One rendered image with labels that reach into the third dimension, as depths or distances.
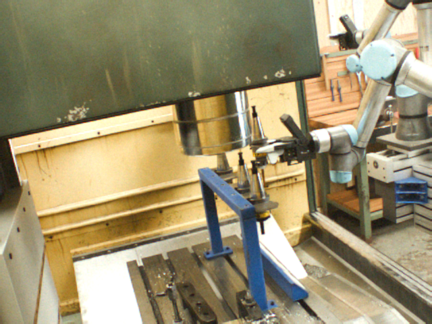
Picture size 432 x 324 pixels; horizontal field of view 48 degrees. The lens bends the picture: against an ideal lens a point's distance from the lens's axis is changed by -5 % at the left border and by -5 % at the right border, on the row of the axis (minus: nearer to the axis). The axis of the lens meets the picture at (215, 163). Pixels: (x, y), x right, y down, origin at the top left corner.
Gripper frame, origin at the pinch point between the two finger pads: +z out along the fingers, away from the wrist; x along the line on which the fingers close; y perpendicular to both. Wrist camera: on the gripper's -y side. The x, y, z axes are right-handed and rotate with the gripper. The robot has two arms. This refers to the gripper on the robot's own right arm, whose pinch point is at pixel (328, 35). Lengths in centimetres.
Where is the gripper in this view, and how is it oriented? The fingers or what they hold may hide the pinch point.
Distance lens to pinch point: 251.8
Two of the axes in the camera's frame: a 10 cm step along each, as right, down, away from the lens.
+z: -5.3, -1.4, 8.4
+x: 8.1, -4.0, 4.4
